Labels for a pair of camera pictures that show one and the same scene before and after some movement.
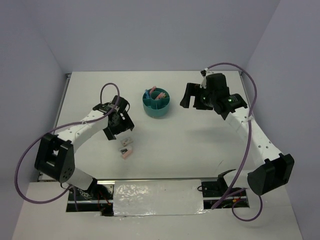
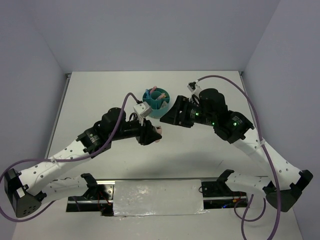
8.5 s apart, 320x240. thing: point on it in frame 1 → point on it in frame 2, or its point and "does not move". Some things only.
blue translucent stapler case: x=147 y=95 does not move
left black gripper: x=126 y=124 → x=147 y=133
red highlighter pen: x=161 y=95 does not move
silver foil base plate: x=160 y=197 does not move
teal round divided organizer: x=156 y=102 does not move
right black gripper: x=193 y=89 → x=173 y=116
